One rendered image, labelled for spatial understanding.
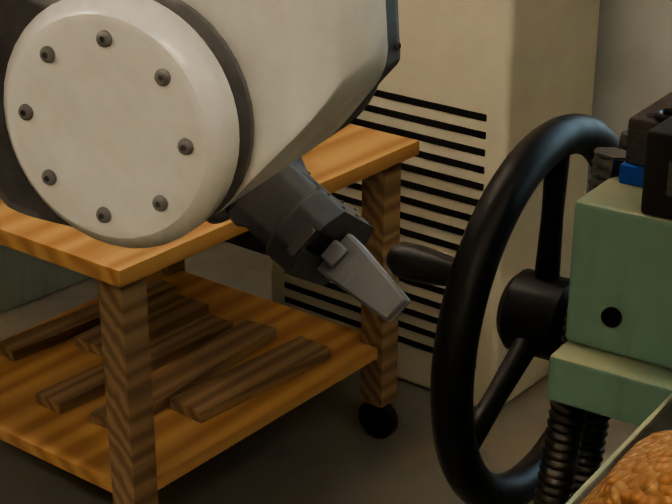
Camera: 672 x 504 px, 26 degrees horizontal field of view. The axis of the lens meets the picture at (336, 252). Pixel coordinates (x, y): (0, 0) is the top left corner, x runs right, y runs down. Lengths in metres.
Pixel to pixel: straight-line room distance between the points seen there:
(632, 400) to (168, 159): 0.47
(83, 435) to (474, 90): 0.83
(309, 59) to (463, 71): 1.96
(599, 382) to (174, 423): 1.39
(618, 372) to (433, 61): 1.61
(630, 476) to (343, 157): 1.61
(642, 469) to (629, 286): 0.22
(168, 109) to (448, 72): 2.00
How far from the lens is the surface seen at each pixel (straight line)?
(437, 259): 0.95
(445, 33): 2.39
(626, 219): 0.83
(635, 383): 0.84
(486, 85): 2.37
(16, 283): 3.01
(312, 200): 0.93
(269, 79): 0.43
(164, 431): 2.17
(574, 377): 0.86
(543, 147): 0.96
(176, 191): 0.43
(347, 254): 0.97
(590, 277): 0.85
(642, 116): 0.86
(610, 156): 0.88
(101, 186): 0.44
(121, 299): 1.88
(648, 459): 0.65
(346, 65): 0.44
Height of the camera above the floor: 1.25
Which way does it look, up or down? 23 degrees down
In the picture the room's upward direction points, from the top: straight up
